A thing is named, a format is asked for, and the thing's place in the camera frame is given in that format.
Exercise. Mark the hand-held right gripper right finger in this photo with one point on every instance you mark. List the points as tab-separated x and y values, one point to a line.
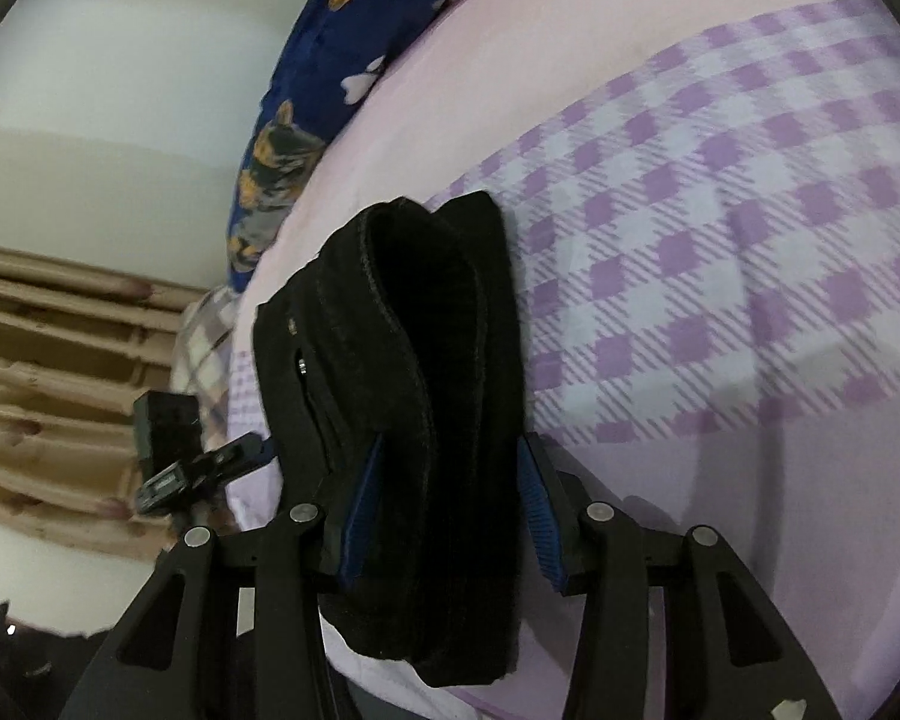
538	510

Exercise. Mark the beige curtain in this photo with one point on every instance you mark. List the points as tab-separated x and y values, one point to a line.
45	390

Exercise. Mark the blue dog print pillow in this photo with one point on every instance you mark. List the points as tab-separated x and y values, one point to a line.
322	52

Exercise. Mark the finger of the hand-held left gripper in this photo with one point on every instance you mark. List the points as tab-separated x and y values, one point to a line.
236	454

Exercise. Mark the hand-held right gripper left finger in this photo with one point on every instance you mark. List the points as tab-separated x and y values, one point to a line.
364	510

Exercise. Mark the pink purple checked bed sheet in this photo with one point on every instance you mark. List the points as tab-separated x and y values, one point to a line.
720	240

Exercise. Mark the plaid cloth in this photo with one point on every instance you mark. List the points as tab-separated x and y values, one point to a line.
202	345

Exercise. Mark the black pants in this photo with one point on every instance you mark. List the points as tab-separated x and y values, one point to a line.
420	390

